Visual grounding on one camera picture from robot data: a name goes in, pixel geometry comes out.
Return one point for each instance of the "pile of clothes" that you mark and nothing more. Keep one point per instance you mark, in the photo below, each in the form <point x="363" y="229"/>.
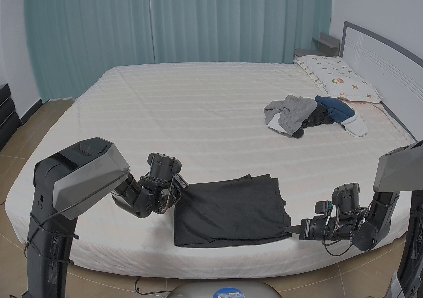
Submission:
<point x="294" y="113"/>

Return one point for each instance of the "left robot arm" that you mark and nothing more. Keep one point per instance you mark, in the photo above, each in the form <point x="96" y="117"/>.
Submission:
<point x="86" y="171"/>

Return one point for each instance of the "grey bedside table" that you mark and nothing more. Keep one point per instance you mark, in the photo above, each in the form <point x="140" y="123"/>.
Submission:
<point x="325" y="42"/>

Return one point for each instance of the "bed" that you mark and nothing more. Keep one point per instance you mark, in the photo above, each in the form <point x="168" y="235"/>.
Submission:
<point x="181" y="108"/>

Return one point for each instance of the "black T-shirt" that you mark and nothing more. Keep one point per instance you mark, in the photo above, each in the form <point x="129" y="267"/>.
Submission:
<point x="231" y="210"/>

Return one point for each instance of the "white printed pillow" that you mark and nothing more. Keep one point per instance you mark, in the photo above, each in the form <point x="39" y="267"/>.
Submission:
<point x="337" y="76"/>

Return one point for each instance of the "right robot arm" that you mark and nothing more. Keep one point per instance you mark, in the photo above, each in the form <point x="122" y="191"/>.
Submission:
<point x="396" y="171"/>

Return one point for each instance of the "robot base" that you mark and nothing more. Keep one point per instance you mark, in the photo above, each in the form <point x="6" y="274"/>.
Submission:
<point x="224" y="290"/>

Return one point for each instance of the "blue-green curtain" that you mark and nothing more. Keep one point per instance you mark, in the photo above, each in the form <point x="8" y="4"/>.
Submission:
<point x="89" y="25"/>
<point x="241" y="9"/>

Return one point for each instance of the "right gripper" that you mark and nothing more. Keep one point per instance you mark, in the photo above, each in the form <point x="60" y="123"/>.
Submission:
<point x="315" y="229"/>

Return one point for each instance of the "black chest of drawers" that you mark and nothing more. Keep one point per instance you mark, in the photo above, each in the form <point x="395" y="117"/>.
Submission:
<point x="7" y="114"/>

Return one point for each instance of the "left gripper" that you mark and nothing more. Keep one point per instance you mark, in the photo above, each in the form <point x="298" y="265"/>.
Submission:
<point x="177" y="191"/>

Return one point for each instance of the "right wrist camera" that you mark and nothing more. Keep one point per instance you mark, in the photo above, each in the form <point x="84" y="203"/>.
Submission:
<point x="323" y="208"/>

